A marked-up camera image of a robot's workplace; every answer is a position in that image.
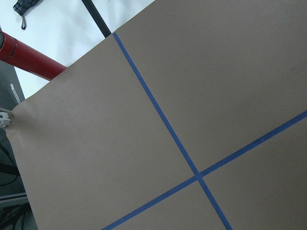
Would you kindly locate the red cylinder tube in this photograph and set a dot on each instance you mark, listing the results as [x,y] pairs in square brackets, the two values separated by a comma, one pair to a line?
[18,54]

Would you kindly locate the folded dark umbrella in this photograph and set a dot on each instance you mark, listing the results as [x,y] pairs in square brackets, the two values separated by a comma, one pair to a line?
[21,7]

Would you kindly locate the white cable tie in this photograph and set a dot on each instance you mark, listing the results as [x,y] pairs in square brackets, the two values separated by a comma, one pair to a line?
[15,93]

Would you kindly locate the aluminium frame profile post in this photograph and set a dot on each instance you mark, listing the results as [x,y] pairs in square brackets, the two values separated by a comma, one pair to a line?
[5,118]

